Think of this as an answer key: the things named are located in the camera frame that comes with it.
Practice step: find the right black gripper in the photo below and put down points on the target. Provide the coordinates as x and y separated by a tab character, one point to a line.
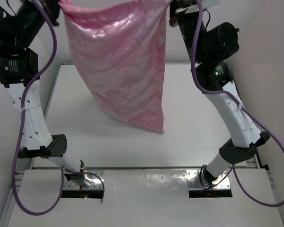
179	9

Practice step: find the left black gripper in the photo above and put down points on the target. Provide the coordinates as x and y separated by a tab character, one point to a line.
53	5

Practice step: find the pink satin pillowcase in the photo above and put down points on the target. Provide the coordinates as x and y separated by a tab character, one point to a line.
119	53

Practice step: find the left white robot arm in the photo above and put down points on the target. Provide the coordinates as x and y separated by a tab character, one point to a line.
19	74

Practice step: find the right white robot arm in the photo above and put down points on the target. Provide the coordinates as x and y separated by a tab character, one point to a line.
208	77

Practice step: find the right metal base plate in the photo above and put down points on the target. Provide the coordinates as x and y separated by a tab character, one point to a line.
199	183

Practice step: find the metal base plate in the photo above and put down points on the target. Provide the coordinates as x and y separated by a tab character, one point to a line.
199	183
88	182

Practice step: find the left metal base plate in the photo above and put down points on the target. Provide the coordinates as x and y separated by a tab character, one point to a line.
88	182

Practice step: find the left aluminium frame rail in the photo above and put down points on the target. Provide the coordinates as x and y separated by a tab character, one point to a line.
8	208

